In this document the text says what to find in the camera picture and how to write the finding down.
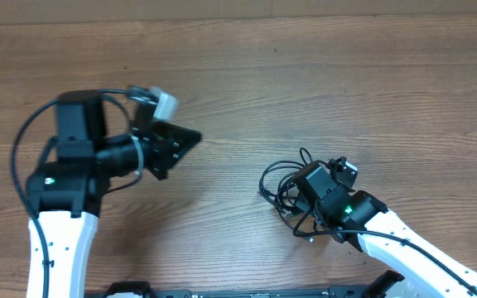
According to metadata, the black USB cable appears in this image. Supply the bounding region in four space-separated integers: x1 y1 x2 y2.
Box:
258 147 318 233

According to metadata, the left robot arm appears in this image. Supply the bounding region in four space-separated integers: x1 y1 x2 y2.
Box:
16 86 202 297

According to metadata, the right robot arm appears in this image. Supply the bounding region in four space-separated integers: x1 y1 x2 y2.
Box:
291 158 477 297

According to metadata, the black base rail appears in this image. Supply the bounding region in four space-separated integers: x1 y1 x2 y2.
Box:
151 285 383 298

